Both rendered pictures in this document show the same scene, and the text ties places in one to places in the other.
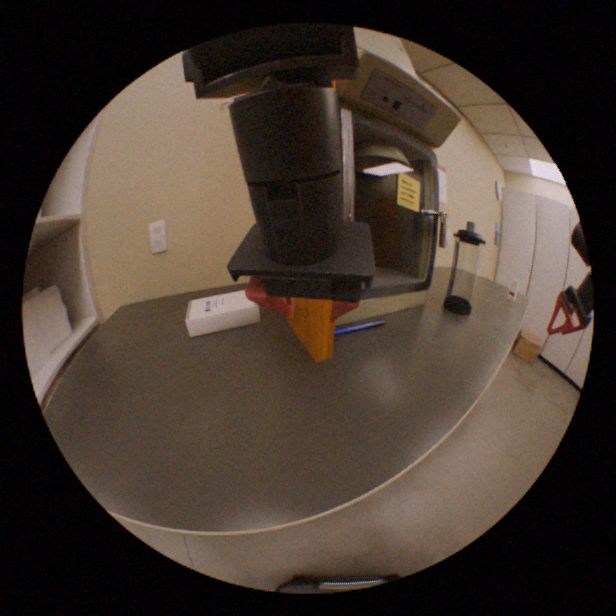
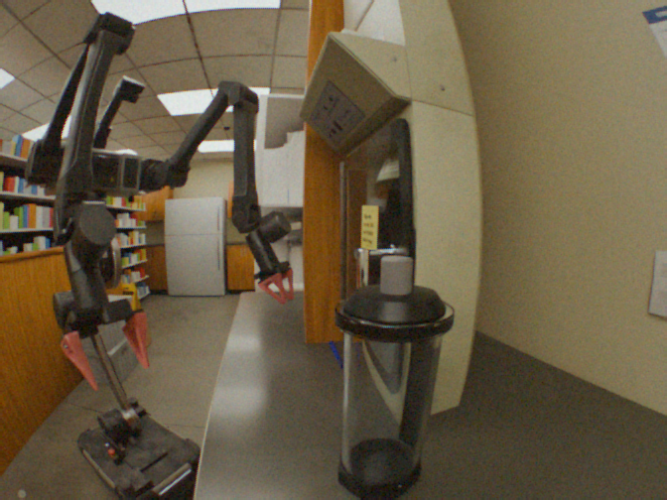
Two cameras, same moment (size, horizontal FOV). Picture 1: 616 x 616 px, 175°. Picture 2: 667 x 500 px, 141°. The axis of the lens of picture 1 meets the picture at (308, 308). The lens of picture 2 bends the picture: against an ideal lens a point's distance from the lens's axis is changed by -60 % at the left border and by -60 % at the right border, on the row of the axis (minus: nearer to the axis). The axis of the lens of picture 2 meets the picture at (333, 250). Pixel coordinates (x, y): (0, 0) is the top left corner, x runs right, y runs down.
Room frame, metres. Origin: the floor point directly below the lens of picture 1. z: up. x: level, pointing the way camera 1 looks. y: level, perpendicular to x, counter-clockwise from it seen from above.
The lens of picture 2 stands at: (0.42, -0.71, 1.24)
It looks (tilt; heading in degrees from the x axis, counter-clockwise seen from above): 4 degrees down; 98
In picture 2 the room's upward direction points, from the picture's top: straight up
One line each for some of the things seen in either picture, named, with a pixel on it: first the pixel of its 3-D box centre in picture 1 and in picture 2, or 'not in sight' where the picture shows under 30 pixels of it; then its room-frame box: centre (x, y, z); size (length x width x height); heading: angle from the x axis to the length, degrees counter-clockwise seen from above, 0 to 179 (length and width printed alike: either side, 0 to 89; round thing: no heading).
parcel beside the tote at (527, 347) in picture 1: (527, 346); not in sight; (0.96, -2.93, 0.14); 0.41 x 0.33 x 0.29; 29
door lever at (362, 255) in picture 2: (437, 227); (373, 278); (0.42, -0.31, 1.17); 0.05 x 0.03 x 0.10; 22
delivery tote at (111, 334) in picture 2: not in sight; (104, 320); (-1.76, 0.71, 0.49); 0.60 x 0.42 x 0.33; 112
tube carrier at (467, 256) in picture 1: (465, 271); (387, 404); (0.44, -0.46, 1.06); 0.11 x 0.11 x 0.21
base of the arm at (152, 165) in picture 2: not in sight; (158, 174); (-0.36, 0.10, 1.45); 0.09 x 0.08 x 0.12; 80
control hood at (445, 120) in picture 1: (410, 104); (339, 105); (0.36, -0.22, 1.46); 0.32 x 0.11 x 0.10; 112
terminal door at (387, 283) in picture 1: (402, 209); (367, 253); (0.41, -0.20, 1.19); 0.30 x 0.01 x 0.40; 112
